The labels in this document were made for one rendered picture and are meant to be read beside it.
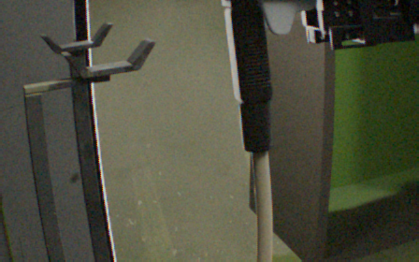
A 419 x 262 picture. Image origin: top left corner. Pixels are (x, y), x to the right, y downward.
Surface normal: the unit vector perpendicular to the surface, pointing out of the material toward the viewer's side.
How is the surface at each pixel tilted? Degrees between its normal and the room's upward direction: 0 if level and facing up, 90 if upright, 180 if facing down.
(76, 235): 90
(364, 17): 89
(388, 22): 89
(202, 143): 57
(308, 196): 90
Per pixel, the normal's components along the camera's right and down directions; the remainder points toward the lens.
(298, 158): -0.93, 0.15
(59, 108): 0.27, 0.17
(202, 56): 0.18, -0.39
